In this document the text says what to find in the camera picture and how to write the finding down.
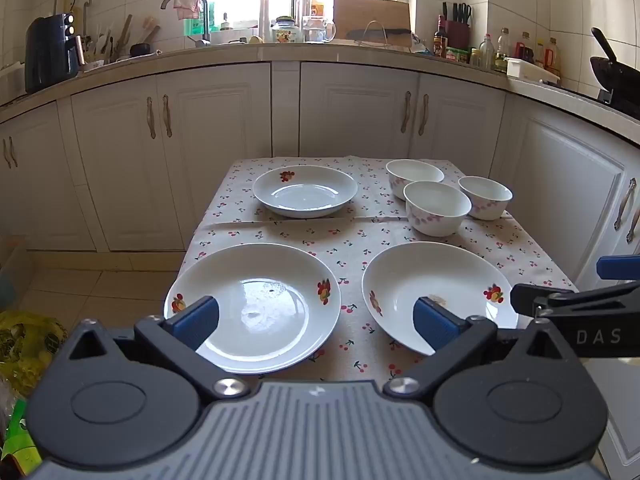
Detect white plate single fruit print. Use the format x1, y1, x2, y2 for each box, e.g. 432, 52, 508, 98
251, 165, 359, 219

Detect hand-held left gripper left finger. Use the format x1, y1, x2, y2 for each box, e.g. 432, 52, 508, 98
67, 296, 251, 401

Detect cooking oil bottle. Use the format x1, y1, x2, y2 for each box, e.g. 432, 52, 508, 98
545, 37, 562, 76

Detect wooden kitchen utensil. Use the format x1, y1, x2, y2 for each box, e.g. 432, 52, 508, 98
140, 16, 161, 46
112, 14, 135, 58

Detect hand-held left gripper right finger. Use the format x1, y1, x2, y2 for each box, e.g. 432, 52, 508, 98
382, 296, 573, 401

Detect chrome faucet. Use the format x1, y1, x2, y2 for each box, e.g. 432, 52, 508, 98
160, 0, 213, 47

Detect dark knife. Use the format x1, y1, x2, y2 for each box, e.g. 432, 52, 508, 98
346, 27, 416, 43

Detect cherry print tablecloth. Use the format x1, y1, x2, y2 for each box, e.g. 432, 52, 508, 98
165, 156, 581, 386

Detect dark red condiment bottle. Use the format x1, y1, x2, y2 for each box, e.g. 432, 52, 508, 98
515, 31, 535, 63

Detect dark sauce bottle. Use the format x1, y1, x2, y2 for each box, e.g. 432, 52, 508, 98
433, 15, 449, 58

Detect white bowl pink floral print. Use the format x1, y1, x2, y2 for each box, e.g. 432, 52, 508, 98
403, 180, 473, 238
458, 175, 514, 221
386, 158, 445, 202

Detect white plate fruit prints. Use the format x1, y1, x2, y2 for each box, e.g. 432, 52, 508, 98
164, 242, 342, 376
361, 241, 519, 357

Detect pink cloth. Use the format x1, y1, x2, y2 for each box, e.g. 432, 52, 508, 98
173, 0, 203, 21

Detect white plastic tray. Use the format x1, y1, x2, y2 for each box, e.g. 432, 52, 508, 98
506, 57, 561, 85

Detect glass jar printed label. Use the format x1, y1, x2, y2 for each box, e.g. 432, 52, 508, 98
271, 16, 305, 44

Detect white wire rack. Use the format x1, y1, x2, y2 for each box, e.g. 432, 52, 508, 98
360, 20, 391, 48

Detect yellow plastic bag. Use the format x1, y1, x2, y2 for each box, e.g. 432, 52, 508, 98
0, 310, 69, 398

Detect red knife block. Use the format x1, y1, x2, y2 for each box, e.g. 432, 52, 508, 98
442, 2, 473, 51

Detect wooden cutting board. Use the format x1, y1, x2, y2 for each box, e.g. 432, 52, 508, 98
332, 0, 412, 41

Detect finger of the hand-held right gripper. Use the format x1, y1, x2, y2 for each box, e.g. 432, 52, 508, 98
596, 255, 640, 281
510, 282, 640, 322

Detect clear condiment bottle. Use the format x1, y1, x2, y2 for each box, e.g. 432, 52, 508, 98
479, 34, 496, 71

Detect green dish soap bottle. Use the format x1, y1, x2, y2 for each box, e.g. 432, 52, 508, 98
186, 0, 217, 37

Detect black wok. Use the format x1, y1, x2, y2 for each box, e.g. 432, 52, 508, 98
590, 27, 640, 111

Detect black air fryer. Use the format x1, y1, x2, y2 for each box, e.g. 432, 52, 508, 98
24, 12, 81, 95

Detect yellow green condiment bottle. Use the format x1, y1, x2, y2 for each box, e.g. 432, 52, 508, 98
495, 27, 511, 72

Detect glass pitcher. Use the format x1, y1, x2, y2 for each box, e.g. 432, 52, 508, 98
302, 16, 337, 43

